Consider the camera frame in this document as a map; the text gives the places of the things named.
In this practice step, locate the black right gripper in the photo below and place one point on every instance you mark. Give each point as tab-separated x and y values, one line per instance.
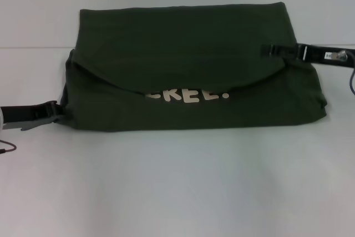
321	55

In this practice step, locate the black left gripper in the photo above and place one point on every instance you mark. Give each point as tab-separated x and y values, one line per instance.
22	113

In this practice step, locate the dark green t-shirt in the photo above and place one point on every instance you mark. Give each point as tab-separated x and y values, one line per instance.
194	54

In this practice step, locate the metal right wrist connector plug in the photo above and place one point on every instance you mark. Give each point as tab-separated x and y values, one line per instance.
339	55

